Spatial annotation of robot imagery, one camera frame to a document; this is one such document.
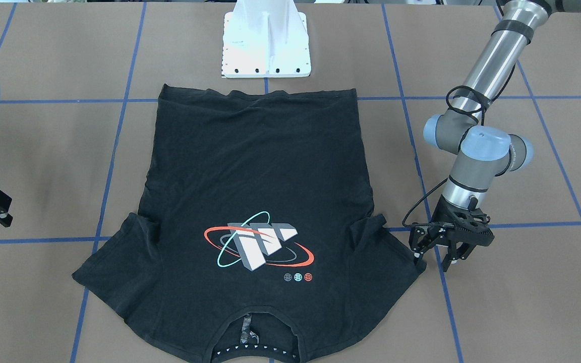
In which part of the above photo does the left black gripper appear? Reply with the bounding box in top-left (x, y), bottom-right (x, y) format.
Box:
top-left (410, 198), bottom-right (494, 273)

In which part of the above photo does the black graphic t-shirt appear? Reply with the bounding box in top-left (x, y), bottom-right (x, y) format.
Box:
top-left (72, 85), bottom-right (426, 362)

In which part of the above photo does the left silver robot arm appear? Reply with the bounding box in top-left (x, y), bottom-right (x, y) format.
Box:
top-left (409, 1), bottom-right (581, 271)

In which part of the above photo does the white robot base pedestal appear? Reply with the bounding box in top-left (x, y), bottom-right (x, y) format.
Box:
top-left (221, 1), bottom-right (312, 79)

